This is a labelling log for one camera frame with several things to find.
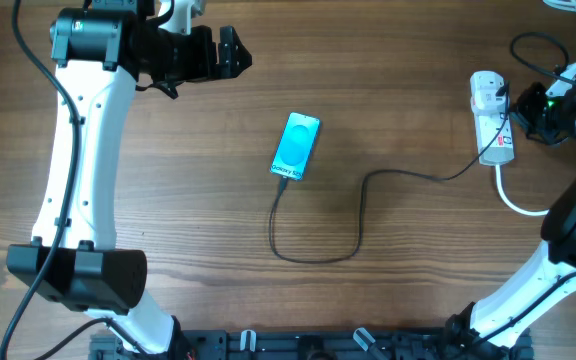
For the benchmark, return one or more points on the white power strip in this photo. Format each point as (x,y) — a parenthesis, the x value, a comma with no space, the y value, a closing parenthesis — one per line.
(493,132)

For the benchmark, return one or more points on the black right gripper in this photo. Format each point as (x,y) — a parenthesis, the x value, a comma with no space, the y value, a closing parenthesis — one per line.
(523,112)

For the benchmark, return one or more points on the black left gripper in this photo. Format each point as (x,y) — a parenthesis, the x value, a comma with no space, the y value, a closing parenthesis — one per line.
(206,69)

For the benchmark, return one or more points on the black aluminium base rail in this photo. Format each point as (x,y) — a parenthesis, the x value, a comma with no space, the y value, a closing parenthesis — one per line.
(416,344)

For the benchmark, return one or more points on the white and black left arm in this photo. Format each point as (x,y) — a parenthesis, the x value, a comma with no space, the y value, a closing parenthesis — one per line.
(100,50)

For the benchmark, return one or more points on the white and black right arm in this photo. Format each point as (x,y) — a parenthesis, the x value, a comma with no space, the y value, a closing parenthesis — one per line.
(492,328)

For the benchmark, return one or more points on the blue Galaxy smartphone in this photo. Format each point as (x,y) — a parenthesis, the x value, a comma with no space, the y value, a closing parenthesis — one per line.
(295,146)

